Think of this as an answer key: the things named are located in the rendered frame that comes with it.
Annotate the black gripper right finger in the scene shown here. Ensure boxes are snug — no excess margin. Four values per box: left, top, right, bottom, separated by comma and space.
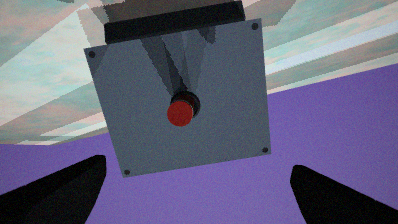
290, 165, 398, 224

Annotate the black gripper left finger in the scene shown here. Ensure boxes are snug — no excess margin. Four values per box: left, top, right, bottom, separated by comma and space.
0, 155, 107, 224

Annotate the red peg with grey band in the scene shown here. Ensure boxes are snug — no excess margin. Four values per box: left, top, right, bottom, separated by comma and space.
167, 95, 194, 127

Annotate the grey sloped panel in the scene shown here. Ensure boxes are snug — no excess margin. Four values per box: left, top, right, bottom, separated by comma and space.
83, 0, 271, 178

